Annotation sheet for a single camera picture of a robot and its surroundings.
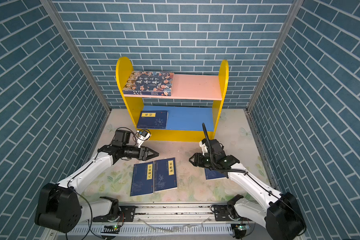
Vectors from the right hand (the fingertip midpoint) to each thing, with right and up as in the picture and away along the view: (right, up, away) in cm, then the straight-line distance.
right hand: (191, 158), depth 80 cm
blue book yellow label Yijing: (-24, +21, +14) cm, 35 cm away
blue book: (-28, -13, +4) cm, 31 cm away
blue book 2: (-15, -11, +7) cm, 20 cm away
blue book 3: (+13, -11, +6) cm, 18 cm away
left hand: (-19, +3, -3) cm, 19 cm away
